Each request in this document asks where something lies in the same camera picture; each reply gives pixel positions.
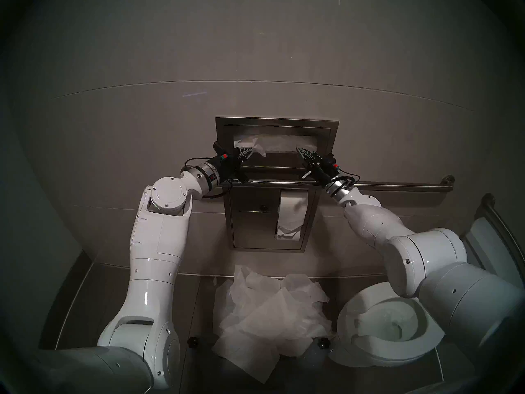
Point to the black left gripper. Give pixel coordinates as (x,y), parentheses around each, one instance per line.
(227,163)

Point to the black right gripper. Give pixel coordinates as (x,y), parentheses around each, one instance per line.
(324,167)

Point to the white paper toilet seat cover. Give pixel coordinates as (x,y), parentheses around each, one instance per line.
(279,145)

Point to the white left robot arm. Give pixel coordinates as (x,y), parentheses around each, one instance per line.
(160,241)

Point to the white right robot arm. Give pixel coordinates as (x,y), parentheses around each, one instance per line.
(430,249)

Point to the white toilet paper roll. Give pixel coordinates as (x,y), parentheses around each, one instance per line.
(292,212)

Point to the crumpled seat covers pile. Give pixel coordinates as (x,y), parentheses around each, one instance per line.
(266,315)

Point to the white toilet bowl with seat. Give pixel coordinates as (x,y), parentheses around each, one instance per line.
(369,307)

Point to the stainless steel dispenser cabinet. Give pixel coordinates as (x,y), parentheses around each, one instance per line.
(246,229)

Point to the long steel grab bar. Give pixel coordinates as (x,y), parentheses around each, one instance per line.
(410,186)

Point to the black star knob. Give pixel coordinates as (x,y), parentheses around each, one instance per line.
(325,343)
(192,342)

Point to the short steel grab bar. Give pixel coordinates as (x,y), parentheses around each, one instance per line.
(500,221)

